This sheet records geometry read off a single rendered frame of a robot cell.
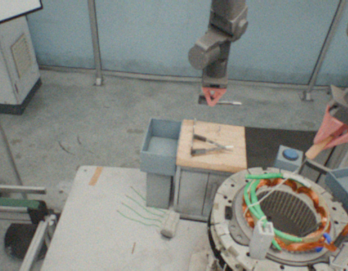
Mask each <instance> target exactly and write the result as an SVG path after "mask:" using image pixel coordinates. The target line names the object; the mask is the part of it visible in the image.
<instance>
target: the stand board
mask: <svg viewBox="0 0 348 271"><path fill-rule="evenodd" d="M194 122H195V120H189V119H183V122H182V129H181V137H180V143H179V151H178V154H177V164H176V165H180V166H190V167H195V168H203V169H209V170H223V171H228V172H241V171H243V170H247V163H246V142H245V132H244V126H234V125H225V124H219V123H210V122H204V121H196V125H195V134H197V135H199V136H205V137H207V138H208V139H210V140H212V141H214V142H216V143H218V144H220V145H227V146H233V147H228V148H227V149H229V150H232V151H233V152H229V151H226V150H220V152H219V156H218V155H217V151H214V152H206V153H205V154H192V156H191V159H189V157H190V152H191V142H192V137H193V128H194ZM218 126H220V135H218ZM216 147H217V146H215V145H210V144H209V143H208V142H203V141H199V140H197V139H194V140H193V149H198V148H205V149H209V148H216Z"/></svg>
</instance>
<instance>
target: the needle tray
mask: <svg viewBox="0 0 348 271"><path fill-rule="evenodd" d="M324 183H325V184H326V185H327V186H328V188H329V189H330V190H331V192H332V193H333V194H334V195H335V196H336V197H337V198H338V199H339V200H340V201H341V203H342V205H341V206H342V208H343V209H344V210H345V212H346V214H347V215H348V167H347V168H338V169H334V170H329V171H328V173H327V175H326V177H325V179H324Z"/></svg>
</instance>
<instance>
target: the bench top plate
mask: <svg viewBox="0 0 348 271"><path fill-rule="evenodd" d="M99 167H104V168H103V170H102V173H101V175H100V176H99V178H98V180H97V182H96V184H95V186H91V185H88V183H89V182H90V179H91V178H92V176H93V175H94V173H95V170H96V168H97V166H80V168H79V169H78V172H77V175H76V177H75V179H74V182H73V185H72V188H71V190H70V193H69V196H68V199H67V201H66V204H65V207H64V210H63V212H62V214H61V218H60V220H59V221H58V224H57V227H56V229H55V232H54V235H53V237H52V241H51V243H50V246H49V249H48V251H47V254H46V257H45V259H44V263H43V265H42V268H41V269H40V271H188V266H189V260H190V257H191V254H192V252H193V249H194V248H195V246H196V244H197V243H198V242H199V240H200V239H201V238H202V237H203V236H204V235H205V234H206V230H207V228H206V225H207V223H199V222H194V221H186V220H181V219H180V220H179V224H178V227H177V228H176V230H175V235H174V237H173V238H171V240H170V241H166V240H164V239H161V238H160V237H161V234H160V229H161V226H162V223H161V222H160V221H163V219H164V218H165V214H166V213H164V212H166V211H167V209H160V210H163V211H164V212H163V211H160V210H159V209H158V208H157V209H158V210H156V209H154V208H149V207H146V201H145V200H146V172H141V171H140V169H132V168H114V167H105V166H99ZM176 178H177V171H176V174H175V176H174V177H173V188H172V192H171V199H170V203H169V209H168V210H171V211H172V210H173V206H174V198H175V185H176ZM130 186H131V187H132V188H133V189H134V190H136V191H137V192H138V193H139V194H140V195H141V196H142V197H143V198H144V199H145V200H144V199H143V198H142V197H141V196H140V195H138V193H136V191H134V190H133V189H132V188H131V187H130ZM126 195H127V196H128V197H130V198H132V199H134V200H135V201H136V202H138V203H139V204H140V205H142V206H143V207H144V208H145V209H146V210H148V211H150V212H152V213H154V214H152V213H150V212H148V211H145V209H143V207H141V206H140V205H139V204H138V203H136V202H135V201H134V200H132V199H130V198H128V197H127V196H126ZM120 202H121V203H120ZM122 203H124V204H125V205H126V206H125V205H123V204H122ZM127 206H128V207H130V208H132V209H133V210H134V211H136V212H138V213H139V214H140V215H142V216H144V217H146V218H150V219H158V220H159V221H157V220H150V219H145V218H143V217H142V216H140V215H138V213H135V212H134V211H133V210H131V209H130V208H128V207H127ZM117 210H118V211H119V212H120V213H122V214H123V215H124V216H126V217H124V216H123V215H121V214H120V213H119V212H118V211H117ZM155 214H159V215H162V216H163V217H164V218H163V217H161V216H158V215H155ZM127 217H129V218H132V219H135V220H138V221H141V222H143V223H145V224H147V225H144V224H143V223H141V222H138V221H134V220H132V219H128V218H127ZM148 225H151V226H148ZM155 225H158V226H160V228H159V227H157V226H155Z"/></svg>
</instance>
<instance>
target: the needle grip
mask: <svg viewBox="0 0 348 271"><path fill-rule="evenodd" d="M333 137H334V136H333V135H332V134H330V135H329V136H328V137H326V138H325V139H323V140H322V141H320V142H319V143H317V144H316V145H313V146H312V147H311V148H310V150H309V151H308V152H307V153H306V156H307V157H308V158H309V159H311V160H312V159H314V158H315V157H316V155H317V154H318V153H319V152H320V151H321V150H322V148H323V147H324V146H325V145H326V144H327V143H328V142H329V141H330V140H331V139H332V138H333Z"/></svg>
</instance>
